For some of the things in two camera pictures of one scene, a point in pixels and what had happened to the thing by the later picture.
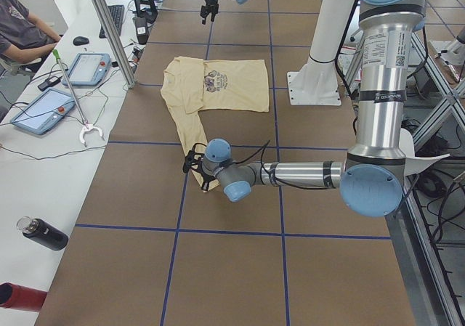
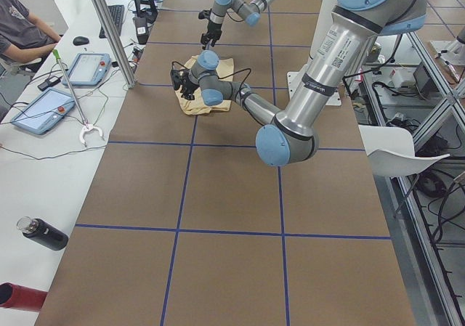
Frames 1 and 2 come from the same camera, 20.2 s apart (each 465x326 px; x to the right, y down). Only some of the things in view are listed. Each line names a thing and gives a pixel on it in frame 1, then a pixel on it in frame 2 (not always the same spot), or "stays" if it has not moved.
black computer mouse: x=79 y=41 stays
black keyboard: x=116 y=12 stays
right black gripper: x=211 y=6 to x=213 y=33
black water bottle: x=43 y=233 stays
